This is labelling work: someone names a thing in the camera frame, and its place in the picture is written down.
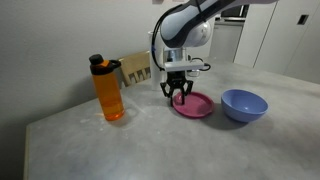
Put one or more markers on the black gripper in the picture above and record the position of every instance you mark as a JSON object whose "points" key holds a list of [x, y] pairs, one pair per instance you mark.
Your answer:
{"points": [[176, 79]]}

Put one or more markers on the pink plate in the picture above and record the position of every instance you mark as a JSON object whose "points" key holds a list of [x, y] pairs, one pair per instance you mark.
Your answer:
{"points": [[198, 106]]}

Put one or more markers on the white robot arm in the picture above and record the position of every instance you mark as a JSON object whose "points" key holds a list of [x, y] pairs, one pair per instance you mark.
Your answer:
{"points": [[190, 26]]}

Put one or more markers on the blue bowl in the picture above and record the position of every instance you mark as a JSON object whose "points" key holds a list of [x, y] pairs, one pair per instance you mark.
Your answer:
{"points": [[243, 106]]}

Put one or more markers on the white paper roll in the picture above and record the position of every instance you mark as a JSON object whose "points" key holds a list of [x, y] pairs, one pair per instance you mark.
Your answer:
{"points": [[155, 76]]}

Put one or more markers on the orange water bottle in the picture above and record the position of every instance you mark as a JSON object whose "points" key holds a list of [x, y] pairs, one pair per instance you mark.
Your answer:
{"points": [[108, 93]]}

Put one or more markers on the white cabinet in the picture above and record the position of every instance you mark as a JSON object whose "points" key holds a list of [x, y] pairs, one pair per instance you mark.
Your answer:
{"points": [[286, 40]]}

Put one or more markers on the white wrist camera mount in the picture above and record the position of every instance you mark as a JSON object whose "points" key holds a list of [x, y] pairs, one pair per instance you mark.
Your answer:
{"points": [[181, 66]]}

